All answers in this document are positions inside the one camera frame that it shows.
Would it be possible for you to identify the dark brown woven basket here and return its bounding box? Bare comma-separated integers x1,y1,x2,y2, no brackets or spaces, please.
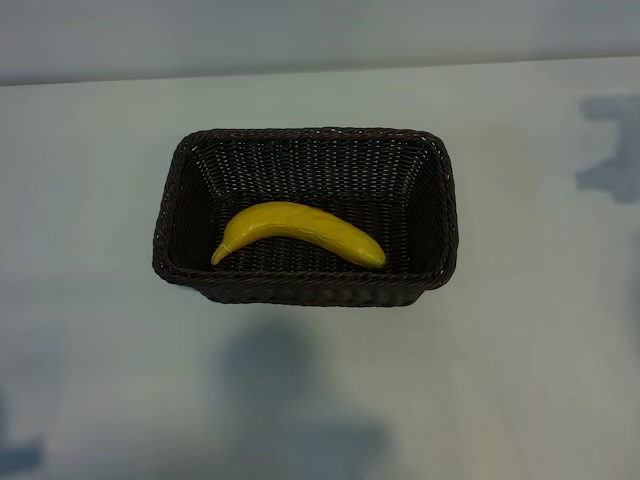
151,126,460,309

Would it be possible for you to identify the yellow banana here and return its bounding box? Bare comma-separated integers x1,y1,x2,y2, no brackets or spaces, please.
210,200,388,272

